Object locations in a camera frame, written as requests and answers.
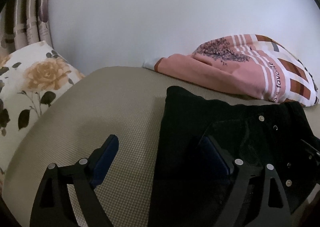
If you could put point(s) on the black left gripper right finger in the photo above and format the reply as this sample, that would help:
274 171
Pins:
249 191

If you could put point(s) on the pink checked pillow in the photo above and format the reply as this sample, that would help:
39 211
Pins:
245 64

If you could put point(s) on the white floral pillow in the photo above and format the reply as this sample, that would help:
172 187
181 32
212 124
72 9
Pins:
32 79

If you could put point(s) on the black denim pants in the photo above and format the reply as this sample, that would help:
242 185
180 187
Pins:
184 190

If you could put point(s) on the beige textured mattress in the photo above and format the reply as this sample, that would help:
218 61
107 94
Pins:
127 102

